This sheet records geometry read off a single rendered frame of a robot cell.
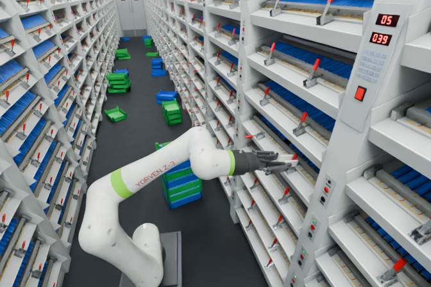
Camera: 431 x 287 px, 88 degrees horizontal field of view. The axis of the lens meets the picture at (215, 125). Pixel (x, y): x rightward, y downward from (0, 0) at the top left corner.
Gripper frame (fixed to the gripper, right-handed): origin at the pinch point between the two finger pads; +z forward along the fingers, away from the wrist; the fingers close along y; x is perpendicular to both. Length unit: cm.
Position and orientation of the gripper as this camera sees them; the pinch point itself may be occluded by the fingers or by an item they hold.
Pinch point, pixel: (287, 160)
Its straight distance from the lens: 96.2
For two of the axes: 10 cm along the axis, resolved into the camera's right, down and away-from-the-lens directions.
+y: 3.1, 4.9, -8.1
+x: 2.1, -8.7, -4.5
